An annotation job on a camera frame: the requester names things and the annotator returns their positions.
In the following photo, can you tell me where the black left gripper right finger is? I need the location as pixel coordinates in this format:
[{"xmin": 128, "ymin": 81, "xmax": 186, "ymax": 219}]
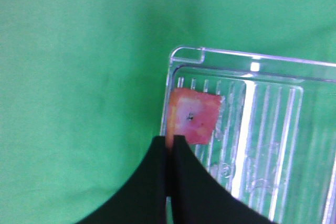
[{"xmin": 170, "ymin": 135, "xmax": 272, "ymax": 223}]

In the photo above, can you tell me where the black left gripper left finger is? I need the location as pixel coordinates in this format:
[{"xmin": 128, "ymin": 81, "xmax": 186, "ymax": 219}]
[{"xmin": 78, "ymin": 136, "xmax": 167, "ymax": 223}]

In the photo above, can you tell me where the bacon strip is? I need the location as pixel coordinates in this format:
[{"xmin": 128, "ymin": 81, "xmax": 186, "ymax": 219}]
[{"xmin": 165, "ymin": 88, "xmax": 222, "ymax": 149}]

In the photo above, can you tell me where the clear left plastic tray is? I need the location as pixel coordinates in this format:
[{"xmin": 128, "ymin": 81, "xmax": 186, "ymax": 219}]
[{"xmin": 165, "ymin": 47, "xmax": 335, "ymax": 223}]

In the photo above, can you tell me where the green tablecloth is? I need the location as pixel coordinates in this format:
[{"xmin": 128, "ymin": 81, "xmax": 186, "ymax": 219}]
[{"xmin": 1, "ymin": 0, "xmax": 335, "ymax": 223}]

